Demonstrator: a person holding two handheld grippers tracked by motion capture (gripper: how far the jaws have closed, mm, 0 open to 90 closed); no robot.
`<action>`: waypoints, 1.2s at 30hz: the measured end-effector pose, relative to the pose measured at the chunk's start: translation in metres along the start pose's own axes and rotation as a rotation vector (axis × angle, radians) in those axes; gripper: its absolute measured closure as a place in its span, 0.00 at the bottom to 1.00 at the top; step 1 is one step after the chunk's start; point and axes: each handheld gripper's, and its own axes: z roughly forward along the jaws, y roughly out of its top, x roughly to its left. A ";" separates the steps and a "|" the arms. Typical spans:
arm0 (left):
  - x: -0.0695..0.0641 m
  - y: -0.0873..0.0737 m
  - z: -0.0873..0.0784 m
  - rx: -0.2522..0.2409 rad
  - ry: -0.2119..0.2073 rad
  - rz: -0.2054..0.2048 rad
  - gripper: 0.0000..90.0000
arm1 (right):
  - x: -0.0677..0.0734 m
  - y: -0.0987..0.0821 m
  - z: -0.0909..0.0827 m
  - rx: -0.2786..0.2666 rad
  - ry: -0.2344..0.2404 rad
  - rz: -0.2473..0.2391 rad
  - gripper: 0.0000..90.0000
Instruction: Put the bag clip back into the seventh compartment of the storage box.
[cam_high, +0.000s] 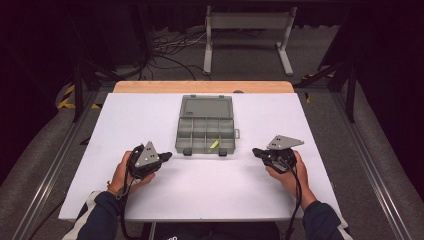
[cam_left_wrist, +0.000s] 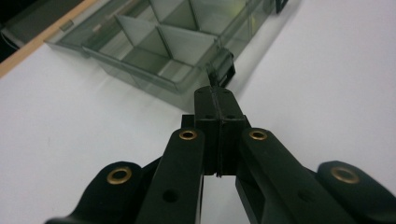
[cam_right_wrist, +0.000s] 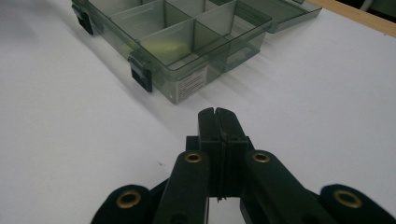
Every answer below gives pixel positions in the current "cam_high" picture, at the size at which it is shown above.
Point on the person's right hand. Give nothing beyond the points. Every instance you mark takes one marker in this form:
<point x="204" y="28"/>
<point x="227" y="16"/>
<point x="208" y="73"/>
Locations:
<point x="293" y="181"/>

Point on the grey translucent compartment box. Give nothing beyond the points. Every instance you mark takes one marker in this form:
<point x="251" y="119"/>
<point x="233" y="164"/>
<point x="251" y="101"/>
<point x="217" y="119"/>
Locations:
<point x="205" y="128"/>

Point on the wooden table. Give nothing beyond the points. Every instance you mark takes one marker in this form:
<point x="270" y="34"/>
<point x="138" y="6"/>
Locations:
<point x="200" y="86"/>

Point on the black tripod stand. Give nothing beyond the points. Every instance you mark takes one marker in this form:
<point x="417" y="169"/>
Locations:
<point x="346" y="70"/>
<point x="80" y="76"/>

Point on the yellow-green strip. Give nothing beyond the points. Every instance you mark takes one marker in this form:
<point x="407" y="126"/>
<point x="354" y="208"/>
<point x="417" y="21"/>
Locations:
<point x="214" y="144"/>

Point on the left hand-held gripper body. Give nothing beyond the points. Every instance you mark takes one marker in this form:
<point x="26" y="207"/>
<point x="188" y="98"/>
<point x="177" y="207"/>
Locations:
<point x="146" y="160"/>

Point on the aluminium floor rail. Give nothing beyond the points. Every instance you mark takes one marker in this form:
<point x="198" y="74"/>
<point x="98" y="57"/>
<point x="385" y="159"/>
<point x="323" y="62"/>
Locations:
<point x="50" y="173"/>
<point x="370" y="173"/>

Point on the person's lap in dark clothing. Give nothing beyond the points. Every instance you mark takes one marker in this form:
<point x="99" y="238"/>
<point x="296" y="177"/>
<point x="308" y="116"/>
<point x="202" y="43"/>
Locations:
<point x="216" y="231"/>

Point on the white metal stand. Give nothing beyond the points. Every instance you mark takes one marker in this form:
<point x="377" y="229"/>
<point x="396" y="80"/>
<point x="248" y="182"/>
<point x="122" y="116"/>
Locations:
<point x="248" y="23"/>

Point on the person's left hand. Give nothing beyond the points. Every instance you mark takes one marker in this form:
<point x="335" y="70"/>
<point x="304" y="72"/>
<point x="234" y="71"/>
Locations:
<point x="118" y="175"/>

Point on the white table board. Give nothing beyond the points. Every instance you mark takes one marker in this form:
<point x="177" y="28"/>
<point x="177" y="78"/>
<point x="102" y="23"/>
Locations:
<point x="206" y="190"/>

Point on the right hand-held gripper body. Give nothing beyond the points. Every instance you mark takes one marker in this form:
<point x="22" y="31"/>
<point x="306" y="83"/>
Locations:
<point x="281" y="151"/>

